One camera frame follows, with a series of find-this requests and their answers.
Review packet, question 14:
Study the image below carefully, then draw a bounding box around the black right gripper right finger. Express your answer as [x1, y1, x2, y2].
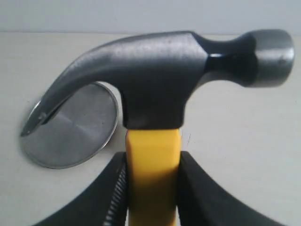
[176, 152, 280, 226]

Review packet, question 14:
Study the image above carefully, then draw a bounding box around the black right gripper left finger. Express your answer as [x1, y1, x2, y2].
[36, 152, 128, 226]

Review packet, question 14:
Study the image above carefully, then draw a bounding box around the yellow black claw hammer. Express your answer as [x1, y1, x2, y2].
[21, 29, 295, 226]

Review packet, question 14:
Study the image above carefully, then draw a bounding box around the round steel plate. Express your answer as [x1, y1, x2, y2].
[20, 82, 119, 169]

